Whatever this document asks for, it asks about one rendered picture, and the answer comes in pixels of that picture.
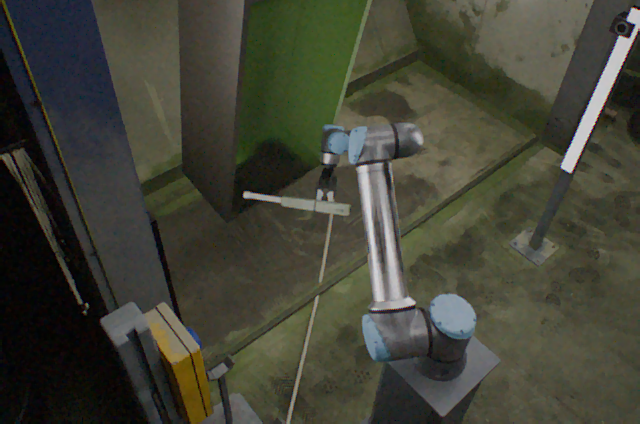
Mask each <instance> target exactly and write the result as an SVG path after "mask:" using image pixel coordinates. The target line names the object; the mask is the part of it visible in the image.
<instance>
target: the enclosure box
mask: <svg viewBox="0 0 640 424"><path fill-rule="evenodd" d="M371 2H372V0H178V19H179V52H180V82H179V85H180V118H181V152H182V173H183V174H184V175H185V177H186V178H187V179H188V180H189V181H190V182H191V184H192V185H193V186H194V187H195V188H197V190H198V191H199V192H200V193H201V194H202V196H203V197H204V198H205V199H206V200H207V201H208V203H209V204H210V205H211V206H212V207H213V208H214V210H215V211H216V212H217V213H218V214H219V215H220V217H221V218H222V219H223V220H224V221H225V222H226V223H227V222H229V221H231V220H232V219H234V218H236V217H237V216H239V215H241V214H242V213H244V212H246V211H247V210H249V209H251V208H252V207H254V206H256V205H257V204H259V203H261V202H264V201H262V200H256V199H252V198H244V192H250V193H251V194H258V195H265V196H271V197H272V196H274V195H276V194H277V193H279V192H281V191H282V190H284V189H286V188H287V187H289V186H291V185H292V184H294V183H296V182H297V181H299V180H301V179H303V178H304V177H306V176H308V175H309V174H311V173H313V172H314V171H316V170H318V169H319V168H321V167H323V166H321V162H320V156H319V154H321V142H322V133H323V132H322V130H323V127H324V126H325V125H329V126H336V123H337V119H338V116H339V112H340V109H341V105H342V102H343V99H344V95H345V92H346V88H347V85H348V81H349V78H350V75H351V71H352V68H353V64H354V61H355V57H356V54H357V50H358V47H359V44H360V40H361V37H362V33H363V30H364V26H365V23H366V20H367V16H368V13H369V9H370V6H371Z"/></svg>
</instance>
